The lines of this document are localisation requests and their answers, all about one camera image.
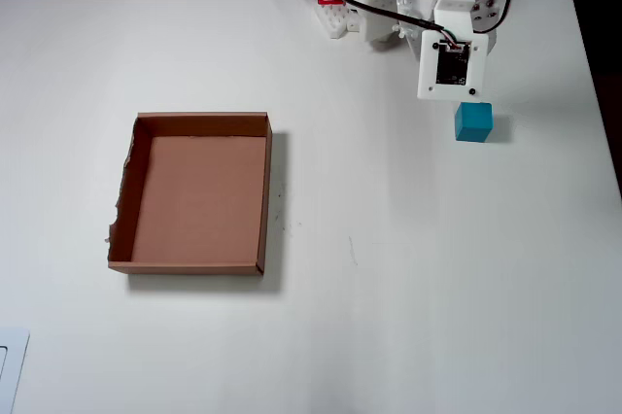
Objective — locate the white robot base red clamp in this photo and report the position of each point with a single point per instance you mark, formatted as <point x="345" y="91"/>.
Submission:
<point x="340" y="20"/>

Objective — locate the white camera board mount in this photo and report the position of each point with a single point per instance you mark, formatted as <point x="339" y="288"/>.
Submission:
<point x="427" y="79"/>

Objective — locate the blue cube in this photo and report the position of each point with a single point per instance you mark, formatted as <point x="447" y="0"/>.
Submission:
<point x="473" y="125"/>

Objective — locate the white flat device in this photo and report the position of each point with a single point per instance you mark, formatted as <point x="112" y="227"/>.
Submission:
<point x="14" y="370"/>

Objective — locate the brown cardboard box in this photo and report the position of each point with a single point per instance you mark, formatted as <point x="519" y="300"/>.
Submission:
<point x="194" y="200"/>

